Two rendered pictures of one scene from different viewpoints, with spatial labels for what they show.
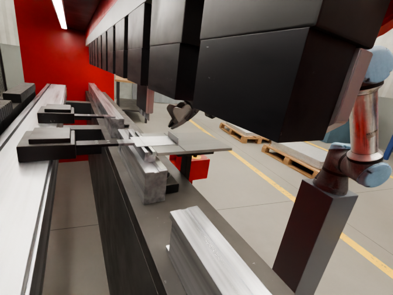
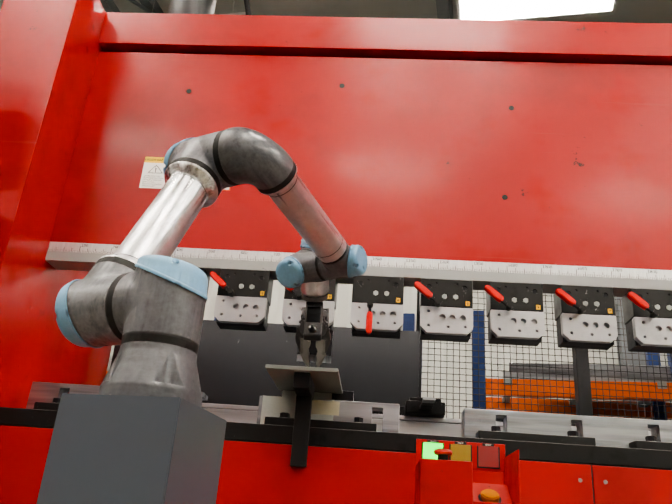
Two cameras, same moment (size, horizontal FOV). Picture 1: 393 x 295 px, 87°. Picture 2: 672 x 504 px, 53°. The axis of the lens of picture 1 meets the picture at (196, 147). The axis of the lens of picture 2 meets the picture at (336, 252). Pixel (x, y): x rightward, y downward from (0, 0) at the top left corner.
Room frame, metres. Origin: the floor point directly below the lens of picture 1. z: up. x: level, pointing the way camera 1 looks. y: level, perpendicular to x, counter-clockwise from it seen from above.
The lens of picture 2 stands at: (1.77, -1.36, 0.61)
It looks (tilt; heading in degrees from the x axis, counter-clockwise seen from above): 23 degrees up; 126
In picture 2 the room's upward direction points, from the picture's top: 4 degrees clockwise
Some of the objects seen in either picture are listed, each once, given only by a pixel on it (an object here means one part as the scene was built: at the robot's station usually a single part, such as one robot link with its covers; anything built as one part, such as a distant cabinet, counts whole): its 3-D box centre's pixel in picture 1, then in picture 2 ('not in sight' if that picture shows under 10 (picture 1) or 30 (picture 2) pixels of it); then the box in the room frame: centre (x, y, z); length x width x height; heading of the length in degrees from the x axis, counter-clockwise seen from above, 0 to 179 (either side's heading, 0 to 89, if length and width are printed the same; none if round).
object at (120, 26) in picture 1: (132, 51); (377, 306); (0.75, 0.26, 1.26); 0.15 x 0.09 x 0.17; 32
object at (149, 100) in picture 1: (144, 100); (315, 346); (0.60, 0.17, 1.13); 0.10 x 0.02 x 0.10; 32
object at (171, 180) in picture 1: (154, 167); (320, 427); (0.66, 0.14, 0.89); 0.30 x 0.05 x 0.03; 32
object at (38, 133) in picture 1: (83, 140); not in sight; (0.52, 0.30, 1.01); 0.26 x 0.12 x 0.05; 122
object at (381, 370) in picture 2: not in sight; (261, 382); (0.13, 0.48, 1.12); 1.13 x 0.02 x 0.44; 32
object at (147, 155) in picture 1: (140, 144); (318, 395); (0.62, 0.18, 0.98); 0.20 x 0.03 x 0.03; 32
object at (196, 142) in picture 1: (185, 141); (306, 380); (0.68, 0.04, 1.00); 0.26 x 0.18 x 0.01; 122
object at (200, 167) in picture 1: (189, 158); (464, 480); (1.13, 0.03, 0.75); 0.20 x 0.16 x 0.18; 32
